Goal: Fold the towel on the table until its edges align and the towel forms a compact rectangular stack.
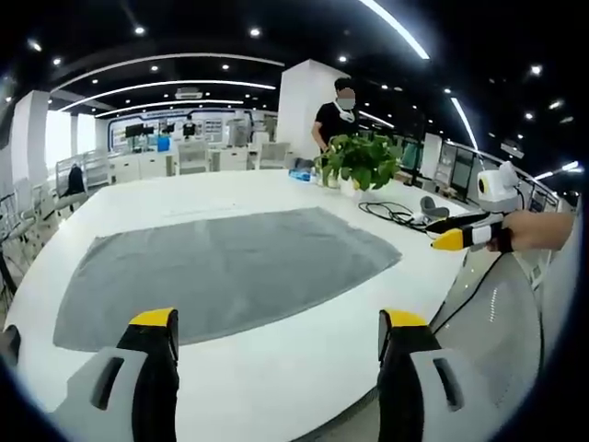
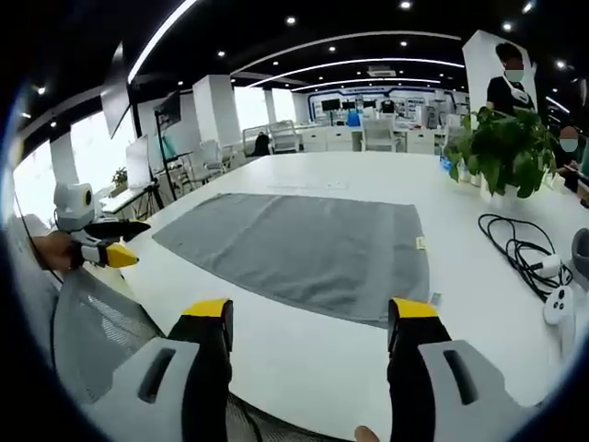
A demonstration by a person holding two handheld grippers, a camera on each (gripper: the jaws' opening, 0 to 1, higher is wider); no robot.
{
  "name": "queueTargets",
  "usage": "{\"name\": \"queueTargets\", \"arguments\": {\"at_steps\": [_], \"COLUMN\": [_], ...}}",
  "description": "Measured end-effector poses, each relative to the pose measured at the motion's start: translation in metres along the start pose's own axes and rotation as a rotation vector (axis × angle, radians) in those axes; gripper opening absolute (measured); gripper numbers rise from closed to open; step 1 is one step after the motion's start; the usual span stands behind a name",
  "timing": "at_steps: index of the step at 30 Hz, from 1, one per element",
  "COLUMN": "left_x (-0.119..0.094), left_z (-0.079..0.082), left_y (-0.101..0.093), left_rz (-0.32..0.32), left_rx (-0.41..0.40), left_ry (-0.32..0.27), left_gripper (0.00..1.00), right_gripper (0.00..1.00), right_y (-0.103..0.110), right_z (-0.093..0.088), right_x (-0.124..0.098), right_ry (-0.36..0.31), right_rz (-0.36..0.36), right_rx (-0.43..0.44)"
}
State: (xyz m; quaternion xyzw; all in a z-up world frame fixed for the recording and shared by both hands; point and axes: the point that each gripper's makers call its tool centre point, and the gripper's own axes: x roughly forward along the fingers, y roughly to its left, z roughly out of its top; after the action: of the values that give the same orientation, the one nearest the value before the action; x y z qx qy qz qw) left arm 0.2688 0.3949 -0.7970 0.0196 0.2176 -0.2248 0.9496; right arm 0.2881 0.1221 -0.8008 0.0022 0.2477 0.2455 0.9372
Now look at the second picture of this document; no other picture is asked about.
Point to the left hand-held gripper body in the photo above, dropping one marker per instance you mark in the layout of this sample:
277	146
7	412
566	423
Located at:
73	209

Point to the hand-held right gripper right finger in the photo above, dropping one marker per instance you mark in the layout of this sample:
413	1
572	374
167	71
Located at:
442	377

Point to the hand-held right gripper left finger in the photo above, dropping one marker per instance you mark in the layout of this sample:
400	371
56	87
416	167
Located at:
156	368

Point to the grey towel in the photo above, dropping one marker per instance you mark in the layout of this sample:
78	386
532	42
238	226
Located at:
294	248

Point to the person's left hand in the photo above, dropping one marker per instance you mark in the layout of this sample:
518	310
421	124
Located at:
55	251

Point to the person's right hand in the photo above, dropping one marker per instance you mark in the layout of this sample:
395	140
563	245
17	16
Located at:
366	435

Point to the black tripod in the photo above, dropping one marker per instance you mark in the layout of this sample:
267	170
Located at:
149	198

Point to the small potted plant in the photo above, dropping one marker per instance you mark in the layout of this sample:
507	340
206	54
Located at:
120	177

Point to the grey mesh office chair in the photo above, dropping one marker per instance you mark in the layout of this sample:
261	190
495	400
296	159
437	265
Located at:
96	331

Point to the small paper tag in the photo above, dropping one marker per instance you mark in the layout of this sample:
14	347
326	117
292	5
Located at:
435	298

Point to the white table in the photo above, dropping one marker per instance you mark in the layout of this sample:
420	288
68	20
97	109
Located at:
322	359

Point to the black display screen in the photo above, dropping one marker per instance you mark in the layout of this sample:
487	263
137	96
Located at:
168	112

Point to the white handheld controller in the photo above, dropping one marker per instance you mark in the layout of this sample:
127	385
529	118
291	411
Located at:
558	305

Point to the white power adapter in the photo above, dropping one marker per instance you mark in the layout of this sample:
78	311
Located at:
546	265

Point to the black backpack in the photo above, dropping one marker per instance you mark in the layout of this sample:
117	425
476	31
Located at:
261	143

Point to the grey and white headset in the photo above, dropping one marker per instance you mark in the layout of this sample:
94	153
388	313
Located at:
580	258

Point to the white office chair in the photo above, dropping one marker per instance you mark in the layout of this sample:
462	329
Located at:
281	136
379	134

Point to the green potted plant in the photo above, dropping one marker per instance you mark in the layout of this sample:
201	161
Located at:
504	147

